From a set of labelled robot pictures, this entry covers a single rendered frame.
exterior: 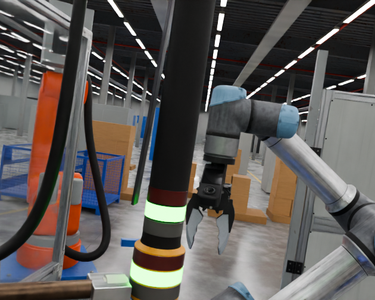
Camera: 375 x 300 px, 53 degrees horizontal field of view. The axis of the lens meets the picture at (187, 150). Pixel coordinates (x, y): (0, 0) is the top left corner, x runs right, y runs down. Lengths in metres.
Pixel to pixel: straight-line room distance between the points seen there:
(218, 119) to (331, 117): 1.39
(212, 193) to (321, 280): 0.35
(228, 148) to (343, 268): 0.38
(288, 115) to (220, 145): 0.16
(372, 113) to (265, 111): 1.41
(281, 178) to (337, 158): 6.29
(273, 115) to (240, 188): 7.08
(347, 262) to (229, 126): 0.41
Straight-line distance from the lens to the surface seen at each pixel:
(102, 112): 10.97
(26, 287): 0.31
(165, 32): 0.32
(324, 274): 0.96
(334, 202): 1.05
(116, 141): 8.26
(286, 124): 0.83
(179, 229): 0.31
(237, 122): 0.81
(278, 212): 8.52
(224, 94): 0.80
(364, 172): 2.19
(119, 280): 0.32
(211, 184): 0.76
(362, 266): 0.96
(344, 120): 2.15
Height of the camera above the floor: 1.68
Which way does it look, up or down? 3 degrees down
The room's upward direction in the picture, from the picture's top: 8 degrees clockwise
